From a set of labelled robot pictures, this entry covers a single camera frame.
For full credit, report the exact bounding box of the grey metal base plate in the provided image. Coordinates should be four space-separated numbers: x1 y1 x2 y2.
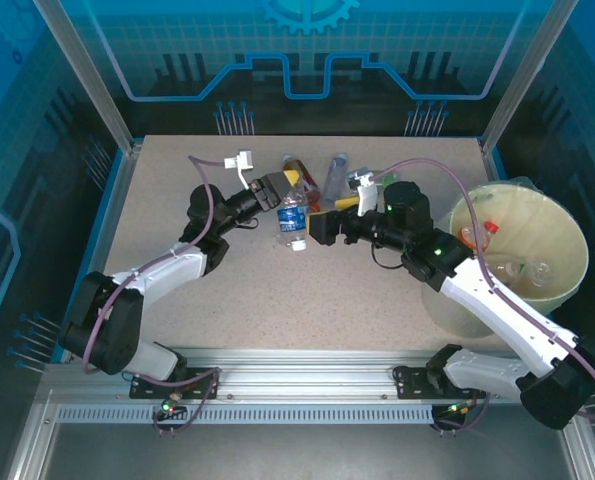
7 388 595 480

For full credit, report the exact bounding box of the crushed clear plastic bottle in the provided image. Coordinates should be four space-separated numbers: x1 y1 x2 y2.
496 260 527 285

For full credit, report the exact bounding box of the aluminium frame post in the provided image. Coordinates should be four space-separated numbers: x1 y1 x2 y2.
32 0 144 154
479 0 581 154

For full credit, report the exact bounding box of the slotted aluminium strip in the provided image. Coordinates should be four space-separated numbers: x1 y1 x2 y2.
55 404 437 426

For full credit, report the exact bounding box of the blue label water bottle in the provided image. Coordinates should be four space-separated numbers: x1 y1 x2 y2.
274 180 312 252

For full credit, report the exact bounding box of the green label plastic bottle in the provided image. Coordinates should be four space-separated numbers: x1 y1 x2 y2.
345 168 399 190

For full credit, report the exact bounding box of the pale yellow lined bin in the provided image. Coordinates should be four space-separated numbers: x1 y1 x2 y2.
420 177 591 340

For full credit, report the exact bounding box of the small circuit board with LEDs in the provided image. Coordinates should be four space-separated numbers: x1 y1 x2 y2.
439 399 471 419
159 394 187 420

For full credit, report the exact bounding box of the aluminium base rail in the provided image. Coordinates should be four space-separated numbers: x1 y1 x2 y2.
44 348 528 406

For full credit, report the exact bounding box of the orange label red cap bottle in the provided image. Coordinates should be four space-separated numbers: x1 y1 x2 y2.
458 221 502 252

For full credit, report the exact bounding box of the aluminium table side rail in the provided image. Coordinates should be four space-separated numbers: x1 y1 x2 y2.
50 139 144 364
478 138 503 184

